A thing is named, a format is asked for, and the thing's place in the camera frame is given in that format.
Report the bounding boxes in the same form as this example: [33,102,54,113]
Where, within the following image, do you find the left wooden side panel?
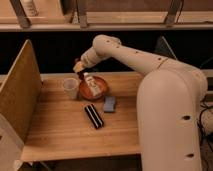
[0,39,42,141]

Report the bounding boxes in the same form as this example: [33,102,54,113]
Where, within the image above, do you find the white tube on plate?
[84,73,101,97]

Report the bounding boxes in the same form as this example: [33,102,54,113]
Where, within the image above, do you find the white bottle on shelf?
[23,0,38,17]

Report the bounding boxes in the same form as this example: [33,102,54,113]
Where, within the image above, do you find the wooden shelf rail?
[0,11,213,32]

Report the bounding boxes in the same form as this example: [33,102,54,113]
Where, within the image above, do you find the brown round plate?
[79,76,108,101]

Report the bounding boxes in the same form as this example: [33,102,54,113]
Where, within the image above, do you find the dark right side panel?
[154,36,177,59]

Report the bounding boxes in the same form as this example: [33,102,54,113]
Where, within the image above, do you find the black cables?
[197,99,213,171]

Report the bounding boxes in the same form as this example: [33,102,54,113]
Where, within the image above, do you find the blue sponge block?
[103,96,116,113]

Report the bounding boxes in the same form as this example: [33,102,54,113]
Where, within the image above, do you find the black striped rectangular box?
[84,104,104,129]

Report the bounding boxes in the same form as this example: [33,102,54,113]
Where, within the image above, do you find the white ceramic cup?
[62,78,79,100]

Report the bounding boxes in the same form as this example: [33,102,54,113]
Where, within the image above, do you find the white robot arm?
[74,35,208,171]

